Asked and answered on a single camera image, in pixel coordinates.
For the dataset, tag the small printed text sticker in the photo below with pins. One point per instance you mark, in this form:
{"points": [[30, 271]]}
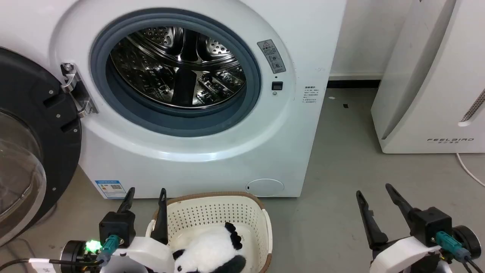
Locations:
{"points": [[310, 94]]}

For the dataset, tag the panda plush toy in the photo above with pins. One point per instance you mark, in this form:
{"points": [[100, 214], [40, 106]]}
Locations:
{"points": [[212, 248]]}

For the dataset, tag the white air purifier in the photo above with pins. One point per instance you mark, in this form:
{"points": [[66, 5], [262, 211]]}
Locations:
{"points": [[428, 94]]}

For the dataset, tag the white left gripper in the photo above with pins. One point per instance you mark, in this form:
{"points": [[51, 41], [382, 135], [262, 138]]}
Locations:
{"points": [[151, 256]]}

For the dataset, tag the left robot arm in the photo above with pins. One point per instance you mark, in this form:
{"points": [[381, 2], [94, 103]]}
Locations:
{"points": [[74, 256]]}

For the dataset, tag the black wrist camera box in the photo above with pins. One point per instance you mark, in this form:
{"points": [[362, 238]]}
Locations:
{"points": [[432, 225], [117, 225]]}

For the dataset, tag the cream perforated laundry basket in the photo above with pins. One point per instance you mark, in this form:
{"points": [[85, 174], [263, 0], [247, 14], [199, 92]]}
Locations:
{"points": [[212, 212]]}

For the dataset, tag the white front-load washing machine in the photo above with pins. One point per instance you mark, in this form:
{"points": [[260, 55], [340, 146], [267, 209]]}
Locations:
{"points": [[197, 167]]}

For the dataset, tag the grey warning label sticker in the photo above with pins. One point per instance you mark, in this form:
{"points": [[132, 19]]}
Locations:
{"points": [[272, 56]]}

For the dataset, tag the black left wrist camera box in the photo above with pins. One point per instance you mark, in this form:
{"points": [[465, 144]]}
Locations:
{"points": [[117, 225]]}

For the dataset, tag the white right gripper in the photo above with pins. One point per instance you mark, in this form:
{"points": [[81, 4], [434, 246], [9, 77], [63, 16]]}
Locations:
{"points": [[401, 254]]}

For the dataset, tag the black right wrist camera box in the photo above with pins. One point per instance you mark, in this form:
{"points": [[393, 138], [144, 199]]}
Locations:
{"points": [[432, 225]]}

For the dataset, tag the washing machine door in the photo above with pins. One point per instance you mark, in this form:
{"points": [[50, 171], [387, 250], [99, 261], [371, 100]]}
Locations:
{"points": [[57, 144]]}

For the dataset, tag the black door lock slot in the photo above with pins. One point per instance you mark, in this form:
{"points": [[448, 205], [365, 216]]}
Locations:
{"points": [[277, 85]]}

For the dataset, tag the blue energy label sticker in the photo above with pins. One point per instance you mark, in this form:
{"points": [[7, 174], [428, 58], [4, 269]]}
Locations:
{"points": [[110, 189]]}

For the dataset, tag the grey rubber door gasket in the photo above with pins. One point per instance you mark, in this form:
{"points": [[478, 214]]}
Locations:
{"points": [[250, 91]]}

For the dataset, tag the silver metal door hinge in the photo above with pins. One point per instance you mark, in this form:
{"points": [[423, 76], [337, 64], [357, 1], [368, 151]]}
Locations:
{"points": [[80, 94]]}

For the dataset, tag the stainless steel washing machine drum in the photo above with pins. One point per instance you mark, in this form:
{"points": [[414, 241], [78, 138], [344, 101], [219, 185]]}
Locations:
{"points": [[151, 72]]}

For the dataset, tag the oval white filter cover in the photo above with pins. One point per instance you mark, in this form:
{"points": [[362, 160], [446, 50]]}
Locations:
{"points": [[265, 187]]}

